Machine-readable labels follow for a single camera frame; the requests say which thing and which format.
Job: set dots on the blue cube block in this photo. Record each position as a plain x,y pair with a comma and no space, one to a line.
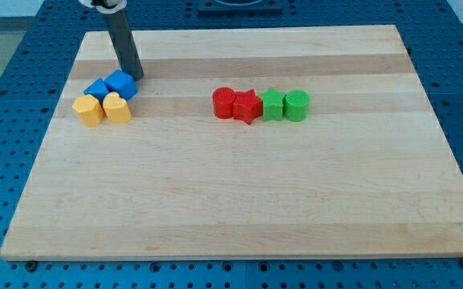
122,83

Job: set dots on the yellow heart block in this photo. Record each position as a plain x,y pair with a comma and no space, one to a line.
116,108

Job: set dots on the red star block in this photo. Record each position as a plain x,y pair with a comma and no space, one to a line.
247,106

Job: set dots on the red cylinder block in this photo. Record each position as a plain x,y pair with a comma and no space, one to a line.
223,102

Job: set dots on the green star block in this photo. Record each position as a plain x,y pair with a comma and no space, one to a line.
272,104

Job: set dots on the green cylinder block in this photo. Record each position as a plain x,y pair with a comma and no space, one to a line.
296,105

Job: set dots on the light wooden board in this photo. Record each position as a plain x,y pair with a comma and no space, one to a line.
368,174

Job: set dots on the small blue block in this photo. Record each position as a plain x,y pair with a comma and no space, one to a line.
98,89

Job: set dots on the yellow hexagon block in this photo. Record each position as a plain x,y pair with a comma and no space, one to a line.
88,110

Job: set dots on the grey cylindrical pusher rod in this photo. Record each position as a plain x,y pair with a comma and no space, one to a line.
124,45

